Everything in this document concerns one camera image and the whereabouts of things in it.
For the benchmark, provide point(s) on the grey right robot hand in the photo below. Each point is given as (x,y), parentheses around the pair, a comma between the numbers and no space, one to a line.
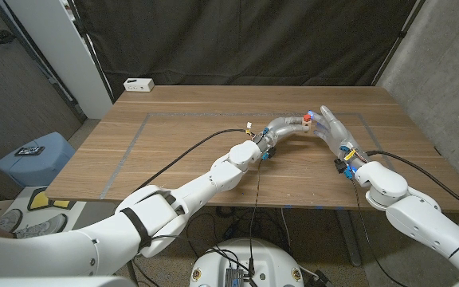
(339,131)

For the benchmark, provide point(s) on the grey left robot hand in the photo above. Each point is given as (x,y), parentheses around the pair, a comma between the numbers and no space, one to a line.
(281,128)

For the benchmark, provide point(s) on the small wooden block with holes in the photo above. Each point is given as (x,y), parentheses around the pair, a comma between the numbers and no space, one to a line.
(307,126)

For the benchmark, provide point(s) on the red headed wooden screw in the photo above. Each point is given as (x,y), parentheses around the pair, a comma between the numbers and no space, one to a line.
(307,117)

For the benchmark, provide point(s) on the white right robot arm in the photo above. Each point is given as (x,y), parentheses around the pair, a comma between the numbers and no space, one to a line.
(413,207)

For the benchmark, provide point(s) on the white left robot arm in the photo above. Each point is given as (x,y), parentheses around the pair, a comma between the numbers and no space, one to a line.
(221,175)

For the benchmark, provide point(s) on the black backdrop curtain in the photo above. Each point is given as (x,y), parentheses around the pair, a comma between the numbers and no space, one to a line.
(245,40)

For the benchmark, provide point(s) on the grey table leg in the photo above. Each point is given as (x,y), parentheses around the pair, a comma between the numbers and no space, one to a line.
(351,247)

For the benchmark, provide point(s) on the black backdrop stand pole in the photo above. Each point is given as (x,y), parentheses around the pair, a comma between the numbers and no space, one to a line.
(402,34)
(91,48)

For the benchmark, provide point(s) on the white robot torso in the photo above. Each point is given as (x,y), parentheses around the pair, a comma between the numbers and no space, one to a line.
(269,263)

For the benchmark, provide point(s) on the black plug beside torso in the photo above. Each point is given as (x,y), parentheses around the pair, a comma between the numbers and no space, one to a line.
(320,279)

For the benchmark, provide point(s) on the white power strip box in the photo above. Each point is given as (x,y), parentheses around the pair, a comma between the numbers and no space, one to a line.
(138,85)

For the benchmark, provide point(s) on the blue plastic stool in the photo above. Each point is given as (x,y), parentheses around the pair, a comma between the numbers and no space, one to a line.
(34,167)

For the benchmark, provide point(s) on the white board yellow black marking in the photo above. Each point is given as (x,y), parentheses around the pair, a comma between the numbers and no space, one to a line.
(40,199)

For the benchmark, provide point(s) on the black smartphone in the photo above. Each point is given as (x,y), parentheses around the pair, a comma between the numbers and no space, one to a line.
(29,150)

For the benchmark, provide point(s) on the black metal rail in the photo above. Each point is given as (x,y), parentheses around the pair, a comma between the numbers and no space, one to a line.
(54,81)

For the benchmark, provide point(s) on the white wall panel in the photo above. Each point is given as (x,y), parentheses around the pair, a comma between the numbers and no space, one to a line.
(62,52)

